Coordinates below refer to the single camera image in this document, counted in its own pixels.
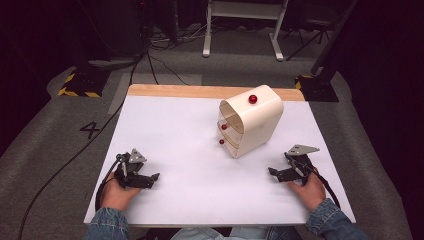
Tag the person's right hand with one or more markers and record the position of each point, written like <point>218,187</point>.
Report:
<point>310,195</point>

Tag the black tripod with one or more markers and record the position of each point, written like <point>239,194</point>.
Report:
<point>311,35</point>

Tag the cream mini drawer cabinet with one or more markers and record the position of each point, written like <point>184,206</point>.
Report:
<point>258,123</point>

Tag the clear drawer with red knob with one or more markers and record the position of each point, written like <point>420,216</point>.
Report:
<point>230,145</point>
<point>230,128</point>

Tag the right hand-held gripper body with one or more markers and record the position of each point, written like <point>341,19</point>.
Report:
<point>300,163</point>

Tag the person's left hand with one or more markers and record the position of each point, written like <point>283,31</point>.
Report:
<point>116,196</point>

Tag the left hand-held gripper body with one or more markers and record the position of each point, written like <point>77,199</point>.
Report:
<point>131,166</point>

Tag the black stand column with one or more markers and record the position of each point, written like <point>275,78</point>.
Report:
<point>110,30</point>

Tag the red ball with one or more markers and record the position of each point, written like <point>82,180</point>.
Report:
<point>253,99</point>

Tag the black slanted stand pole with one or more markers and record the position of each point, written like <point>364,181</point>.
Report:
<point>333,36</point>

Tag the white table sheet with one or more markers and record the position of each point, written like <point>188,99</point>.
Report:
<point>186,160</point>

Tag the black yellow-striped stand base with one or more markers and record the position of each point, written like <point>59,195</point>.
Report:
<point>316,88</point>
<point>85,85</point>

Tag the white desk frame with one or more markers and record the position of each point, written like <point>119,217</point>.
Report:
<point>245,8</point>

